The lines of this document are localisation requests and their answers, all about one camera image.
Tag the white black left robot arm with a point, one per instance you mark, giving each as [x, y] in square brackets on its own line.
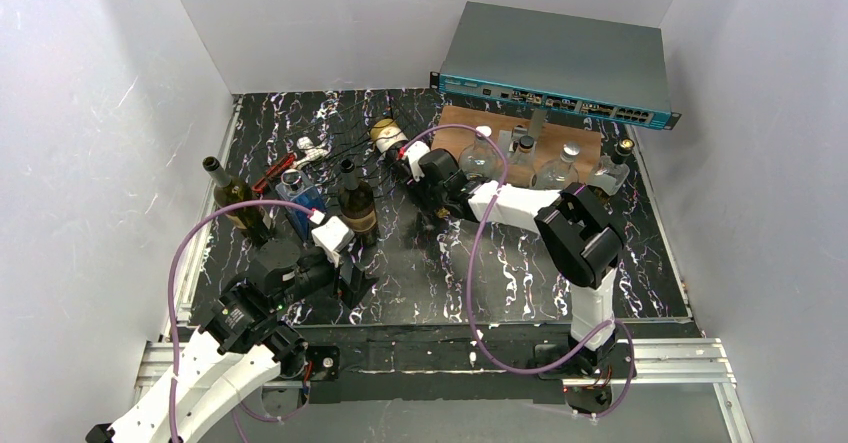
[241, 343]

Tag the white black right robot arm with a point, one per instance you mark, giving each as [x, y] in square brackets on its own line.
[584, 242]

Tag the clear bottle gold label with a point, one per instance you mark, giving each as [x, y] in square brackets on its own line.
[611, 171]

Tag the metal bracket with knob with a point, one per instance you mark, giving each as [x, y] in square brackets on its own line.
[508, 139]

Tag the red black wine rack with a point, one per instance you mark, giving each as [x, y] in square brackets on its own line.
[269, 126]

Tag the dark bottle gold foil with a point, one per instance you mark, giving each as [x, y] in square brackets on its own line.
[389, 139]

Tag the dark bottle brown label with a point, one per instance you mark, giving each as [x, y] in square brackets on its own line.
[253, 222]

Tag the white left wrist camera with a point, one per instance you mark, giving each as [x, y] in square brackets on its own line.
[331, 234]

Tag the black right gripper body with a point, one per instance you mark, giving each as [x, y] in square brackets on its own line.
[411, 179]

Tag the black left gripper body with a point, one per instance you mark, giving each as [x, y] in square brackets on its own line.
[344, 275]

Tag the wooden board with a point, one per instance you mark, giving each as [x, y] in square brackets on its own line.
[548, 144]

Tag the teal network switch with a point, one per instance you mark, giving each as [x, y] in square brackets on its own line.
[568, 64]

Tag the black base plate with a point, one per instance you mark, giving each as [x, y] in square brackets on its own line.
[442, 362]

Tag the blue square glass bottle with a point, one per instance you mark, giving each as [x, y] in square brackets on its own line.
[296, 187]

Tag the clear bottle grey label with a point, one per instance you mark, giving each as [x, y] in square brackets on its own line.
[480, 160]

